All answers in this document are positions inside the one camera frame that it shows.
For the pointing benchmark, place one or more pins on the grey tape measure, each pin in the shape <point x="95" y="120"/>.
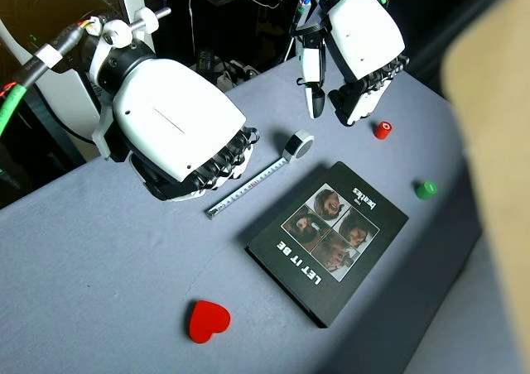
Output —
<point x="299" y="144"/>

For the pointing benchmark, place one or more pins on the black Let It Be album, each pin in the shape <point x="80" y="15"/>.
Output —
<point x="298" y="266"/>

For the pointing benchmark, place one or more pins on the white power strip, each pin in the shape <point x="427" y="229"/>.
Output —
<point x="225" y="80"/>

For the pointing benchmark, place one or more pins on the black power adapter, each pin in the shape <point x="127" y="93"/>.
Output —
<point x="205" y="59"/>

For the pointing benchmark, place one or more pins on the red cylinder block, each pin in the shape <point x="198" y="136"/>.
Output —
<point x="382" y="130"/>

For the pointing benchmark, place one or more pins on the red heart block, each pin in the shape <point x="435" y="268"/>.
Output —
<point x="207" y="320"/>

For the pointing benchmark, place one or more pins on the green cylinder block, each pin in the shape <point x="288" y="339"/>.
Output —
<point x="425" y="190"/>

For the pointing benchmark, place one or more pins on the blurred tan panel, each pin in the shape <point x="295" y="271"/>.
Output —
<point x="497" y="142"/>

